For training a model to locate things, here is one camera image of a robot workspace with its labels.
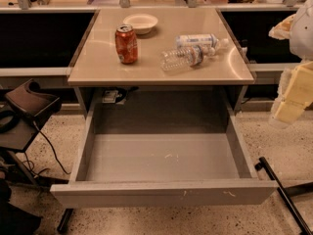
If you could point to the grey cabinet with beige top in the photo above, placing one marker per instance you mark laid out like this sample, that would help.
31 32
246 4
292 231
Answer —
161 49

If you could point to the white paper bowl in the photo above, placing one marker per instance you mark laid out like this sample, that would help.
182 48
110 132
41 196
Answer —
141 23

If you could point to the dark brown side stand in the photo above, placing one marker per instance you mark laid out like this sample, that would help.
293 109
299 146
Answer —
25 111

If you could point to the white power socket box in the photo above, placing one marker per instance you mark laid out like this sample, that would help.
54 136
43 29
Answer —
109 96

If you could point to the black cabinet foot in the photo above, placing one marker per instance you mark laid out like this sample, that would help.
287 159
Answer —
62 227

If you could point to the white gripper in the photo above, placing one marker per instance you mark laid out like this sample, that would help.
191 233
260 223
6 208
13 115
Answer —
302 33

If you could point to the orange soda can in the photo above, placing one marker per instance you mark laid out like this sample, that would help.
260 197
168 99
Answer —
126 44

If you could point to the white labelled water bottle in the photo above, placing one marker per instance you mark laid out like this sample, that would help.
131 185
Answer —
201 39

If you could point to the grey open top drawer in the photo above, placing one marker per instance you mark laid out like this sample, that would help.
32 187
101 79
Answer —
162 148

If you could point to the black floor bar right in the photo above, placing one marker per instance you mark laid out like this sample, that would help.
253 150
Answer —
286 194

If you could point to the clear plastic water bottle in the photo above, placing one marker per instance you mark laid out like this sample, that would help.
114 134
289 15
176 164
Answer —
184 57

